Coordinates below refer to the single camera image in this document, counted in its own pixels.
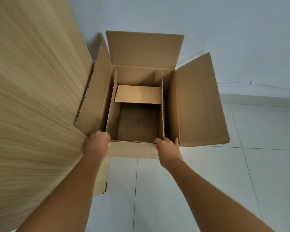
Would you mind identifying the person's right hand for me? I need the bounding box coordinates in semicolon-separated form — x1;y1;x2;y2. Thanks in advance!
154;138;184;169

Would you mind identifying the person's left hand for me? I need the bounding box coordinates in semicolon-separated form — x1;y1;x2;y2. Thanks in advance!
83;131;111;162

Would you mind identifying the brown cardboard box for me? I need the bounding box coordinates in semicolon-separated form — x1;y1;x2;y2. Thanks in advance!
73;30;231;160

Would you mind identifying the person's left forearm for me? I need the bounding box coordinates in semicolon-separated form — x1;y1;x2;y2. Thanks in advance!
16;152;104;232

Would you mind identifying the person's right forearm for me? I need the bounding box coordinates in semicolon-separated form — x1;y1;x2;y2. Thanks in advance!
163;159;276;232

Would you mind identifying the cardboard divider insert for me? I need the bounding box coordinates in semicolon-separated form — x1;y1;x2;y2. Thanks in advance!
106;71;165;141

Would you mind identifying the light wooden cabinet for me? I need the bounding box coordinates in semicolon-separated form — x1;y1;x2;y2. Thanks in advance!
0;0;111;232

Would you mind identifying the white wall cable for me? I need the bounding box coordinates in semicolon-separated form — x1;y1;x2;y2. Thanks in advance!
217;81;290;90

